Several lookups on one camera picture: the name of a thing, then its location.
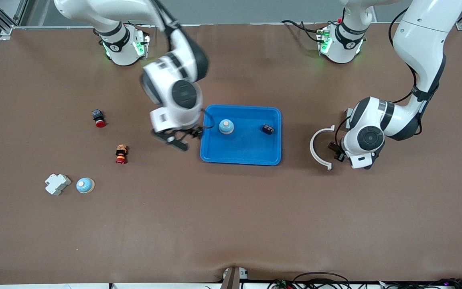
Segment black cable bundle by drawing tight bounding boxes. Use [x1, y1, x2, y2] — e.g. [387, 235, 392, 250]
[267, 272, 462, 289]

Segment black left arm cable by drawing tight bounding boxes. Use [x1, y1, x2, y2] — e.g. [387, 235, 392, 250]
[334, 8, 423, 149]

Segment white circuit breaker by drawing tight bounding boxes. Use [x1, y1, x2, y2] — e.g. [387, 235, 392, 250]
[45, 173, 72, 196]

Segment blue plastic tray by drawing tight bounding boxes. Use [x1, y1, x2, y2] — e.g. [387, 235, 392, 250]
[200, 104, 282, 166]

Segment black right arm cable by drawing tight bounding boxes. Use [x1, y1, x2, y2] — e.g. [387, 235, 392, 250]
[151, 0, 218, 131]

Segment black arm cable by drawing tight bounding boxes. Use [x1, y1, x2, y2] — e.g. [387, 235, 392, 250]
[151, 0, 218, 131]
[334, 8, 423, 149]

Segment white curved plastic bracket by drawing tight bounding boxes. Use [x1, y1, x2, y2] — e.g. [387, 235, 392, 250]
[309, 125, 336, 171]

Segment red button yellow-topped switch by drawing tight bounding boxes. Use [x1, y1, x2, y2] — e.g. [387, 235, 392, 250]
[115, 144, 129, 165]

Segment black base cable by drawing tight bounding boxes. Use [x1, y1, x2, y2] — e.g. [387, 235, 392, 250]
[281, 19, 326, 44]

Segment white table edge rail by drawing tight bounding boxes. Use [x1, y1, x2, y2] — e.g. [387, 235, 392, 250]
[0, 283, 270, 289]

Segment red button black switch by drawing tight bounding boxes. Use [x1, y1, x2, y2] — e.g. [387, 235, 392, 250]
[91, 109, 107, 128]

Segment brown table cover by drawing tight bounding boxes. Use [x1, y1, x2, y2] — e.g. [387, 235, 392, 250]
[0, 22, 462, 284]

